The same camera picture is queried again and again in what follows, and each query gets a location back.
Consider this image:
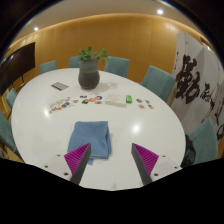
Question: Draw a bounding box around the group of teal chairs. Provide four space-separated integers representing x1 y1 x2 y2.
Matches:
0 55 220 166

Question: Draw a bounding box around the blue terry towel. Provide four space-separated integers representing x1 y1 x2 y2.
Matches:
66 120 113 166

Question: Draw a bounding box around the white calligraphy folding screen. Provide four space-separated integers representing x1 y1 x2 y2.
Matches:
169 31 224 145

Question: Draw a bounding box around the black wall screen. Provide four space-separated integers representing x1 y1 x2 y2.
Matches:
0 41 37 96

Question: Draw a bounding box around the flat white box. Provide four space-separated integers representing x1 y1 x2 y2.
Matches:
104 93 128 108

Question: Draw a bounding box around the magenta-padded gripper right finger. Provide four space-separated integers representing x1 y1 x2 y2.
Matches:
130 142 183 186

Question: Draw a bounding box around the colourful sticker sheet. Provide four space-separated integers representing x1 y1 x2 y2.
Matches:
47 96 73 114

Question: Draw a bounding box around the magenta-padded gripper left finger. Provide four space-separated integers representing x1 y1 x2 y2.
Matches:
44 142 93 186

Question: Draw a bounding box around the potted plant in grey pot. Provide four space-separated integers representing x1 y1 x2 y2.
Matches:
77 46 109 91

